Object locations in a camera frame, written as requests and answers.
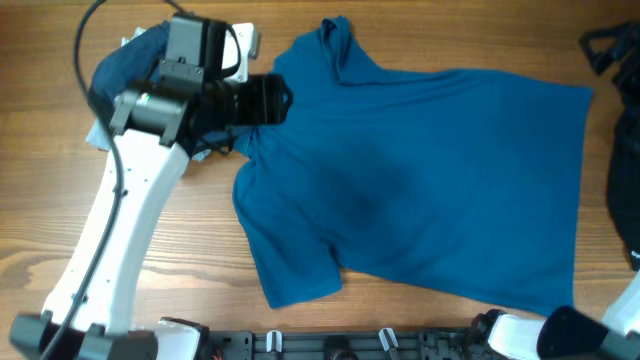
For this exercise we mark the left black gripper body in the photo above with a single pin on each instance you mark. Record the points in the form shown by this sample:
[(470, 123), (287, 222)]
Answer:
[(254, 98)]

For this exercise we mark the blue polo shirt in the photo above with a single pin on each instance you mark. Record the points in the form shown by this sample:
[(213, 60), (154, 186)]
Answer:
[(465, 181)]

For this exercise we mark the folded dark denim jeans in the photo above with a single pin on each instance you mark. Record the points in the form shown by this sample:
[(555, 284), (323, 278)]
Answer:
[(136, 57)]

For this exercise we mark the folded black garment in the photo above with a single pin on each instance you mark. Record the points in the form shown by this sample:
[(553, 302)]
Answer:
[(110, 118)]

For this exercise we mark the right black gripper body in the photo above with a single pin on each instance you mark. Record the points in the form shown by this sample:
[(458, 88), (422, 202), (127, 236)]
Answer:
[(628, 74)]

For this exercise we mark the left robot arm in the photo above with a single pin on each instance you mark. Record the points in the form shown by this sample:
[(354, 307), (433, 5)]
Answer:
[(197, 95)]

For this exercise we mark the black garment at right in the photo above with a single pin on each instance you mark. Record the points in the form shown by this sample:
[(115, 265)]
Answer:
[(623, 179)]

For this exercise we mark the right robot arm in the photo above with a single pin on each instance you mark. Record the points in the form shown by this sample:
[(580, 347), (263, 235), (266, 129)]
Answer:
[(568, 333)]

